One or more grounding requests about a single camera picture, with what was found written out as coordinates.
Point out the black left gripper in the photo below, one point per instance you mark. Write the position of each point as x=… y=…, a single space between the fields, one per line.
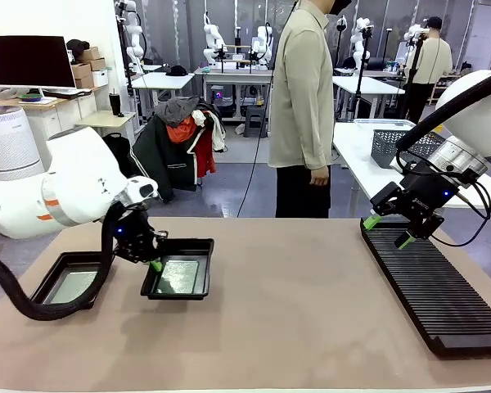
x=133 y=241

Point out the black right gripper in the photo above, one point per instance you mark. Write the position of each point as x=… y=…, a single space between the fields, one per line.
x=425 y=196

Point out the green circuit board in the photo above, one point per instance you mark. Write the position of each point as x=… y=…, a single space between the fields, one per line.
x=178 y=277
x=69 y=286

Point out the black ESD tray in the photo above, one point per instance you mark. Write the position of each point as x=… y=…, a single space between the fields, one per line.
x=61 y=262
x=200 y=266

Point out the person's right hand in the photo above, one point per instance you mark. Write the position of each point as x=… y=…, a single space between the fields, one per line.
x=321 y=177

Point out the white side table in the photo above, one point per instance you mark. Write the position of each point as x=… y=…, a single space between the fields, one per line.
x=360 y=163

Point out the grey plastic basket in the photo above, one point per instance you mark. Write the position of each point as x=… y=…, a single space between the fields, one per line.
x=382 y=147

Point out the black slotted board rack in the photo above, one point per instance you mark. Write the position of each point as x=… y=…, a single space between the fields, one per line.
x=433 y=294

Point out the dark green jacket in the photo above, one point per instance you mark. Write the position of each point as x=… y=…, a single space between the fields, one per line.
x=168 y=163

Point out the clear storage box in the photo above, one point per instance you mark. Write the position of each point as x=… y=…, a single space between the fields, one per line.
x=382 y=122

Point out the black backpack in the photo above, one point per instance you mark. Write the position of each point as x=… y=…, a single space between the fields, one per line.
x=120 y=155

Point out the red garment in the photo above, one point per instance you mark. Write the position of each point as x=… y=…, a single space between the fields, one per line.
x=204 y=155

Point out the orange garment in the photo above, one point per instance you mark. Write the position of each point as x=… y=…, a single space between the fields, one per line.
x=181 y=132

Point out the white garment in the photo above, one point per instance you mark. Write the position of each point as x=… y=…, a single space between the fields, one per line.
x=217 y=131

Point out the white office table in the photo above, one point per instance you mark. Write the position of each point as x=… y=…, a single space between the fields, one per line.
x=159 y=79
x=368 y=86

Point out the small wood-top desk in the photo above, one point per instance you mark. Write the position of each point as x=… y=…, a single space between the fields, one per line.
x=106 y=119

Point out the black tripod stand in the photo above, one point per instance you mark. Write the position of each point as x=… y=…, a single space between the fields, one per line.
x=413 y=73

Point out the grey hoodie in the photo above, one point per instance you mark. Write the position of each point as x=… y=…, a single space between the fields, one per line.
x=176 y=109

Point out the person in beige shirt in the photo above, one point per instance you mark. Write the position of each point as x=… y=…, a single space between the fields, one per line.
x=303 y=102

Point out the black tumbler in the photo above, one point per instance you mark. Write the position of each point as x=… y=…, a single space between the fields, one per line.
x=115 y=104

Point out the person in black cap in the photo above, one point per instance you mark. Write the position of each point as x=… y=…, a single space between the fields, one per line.
x=431 y=61

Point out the grey stool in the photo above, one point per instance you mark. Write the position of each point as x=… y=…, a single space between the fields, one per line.
x=255 y=118

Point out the white cabinet with wood top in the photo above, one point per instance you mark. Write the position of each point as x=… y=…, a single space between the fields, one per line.
x=61 y=114

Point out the black cap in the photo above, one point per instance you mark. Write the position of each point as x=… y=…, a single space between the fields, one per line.
x=176 y=70

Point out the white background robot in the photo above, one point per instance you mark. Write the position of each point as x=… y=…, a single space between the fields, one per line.
x=264 y=43
x=131 y=32
x=360 y=39
x=213 y=39

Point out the white storage box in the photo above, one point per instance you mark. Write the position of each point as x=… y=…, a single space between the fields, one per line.
x=100 y=78

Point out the brown cardboard box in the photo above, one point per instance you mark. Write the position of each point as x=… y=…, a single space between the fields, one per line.
x=98 y=64
x=91 y=53
x=82 y=75

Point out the white workbench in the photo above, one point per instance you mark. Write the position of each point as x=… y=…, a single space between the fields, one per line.
x=237 y=74

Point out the green bowl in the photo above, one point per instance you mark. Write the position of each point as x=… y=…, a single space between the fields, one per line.
x=29 y=97

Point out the black bag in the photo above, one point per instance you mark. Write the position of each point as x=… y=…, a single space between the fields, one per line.
x=77 y=44

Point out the black computer monitor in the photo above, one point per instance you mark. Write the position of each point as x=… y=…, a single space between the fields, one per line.
x=28 y=61

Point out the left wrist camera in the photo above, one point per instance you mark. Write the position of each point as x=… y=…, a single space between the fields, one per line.
x=143 y=189

